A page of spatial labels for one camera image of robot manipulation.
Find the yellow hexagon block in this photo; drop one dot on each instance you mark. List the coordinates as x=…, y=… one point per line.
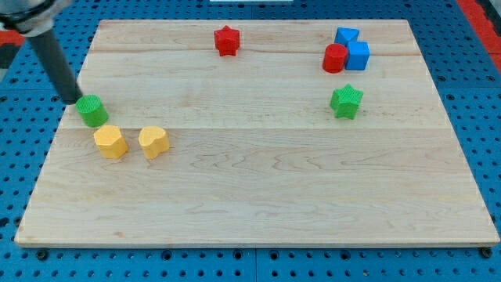
x=110, y=142

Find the blue triangle block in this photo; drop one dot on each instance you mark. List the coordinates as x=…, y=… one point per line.
x=344, y=35

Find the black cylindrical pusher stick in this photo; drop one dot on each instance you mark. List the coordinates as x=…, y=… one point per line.
x=56, y=66

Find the grey robot arm end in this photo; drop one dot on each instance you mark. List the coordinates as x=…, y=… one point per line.
x=30, y=18

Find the green cylinder block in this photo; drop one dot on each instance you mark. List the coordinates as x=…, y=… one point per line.
x=92, y=111

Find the red star block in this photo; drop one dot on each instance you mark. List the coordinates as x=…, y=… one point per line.
x=227, y=41

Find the yellow heart block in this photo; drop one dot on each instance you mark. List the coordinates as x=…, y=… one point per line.
x=154, y=141

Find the green star block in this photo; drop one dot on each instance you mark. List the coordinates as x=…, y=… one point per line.
x=345, y=102

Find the blue cube block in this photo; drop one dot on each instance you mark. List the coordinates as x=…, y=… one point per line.
x=358, y=56

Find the red cylinder block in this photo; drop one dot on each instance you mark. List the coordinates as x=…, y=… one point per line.
x=334, y=58

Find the wooden board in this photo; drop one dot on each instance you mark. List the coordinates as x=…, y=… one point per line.
x=257, y=158

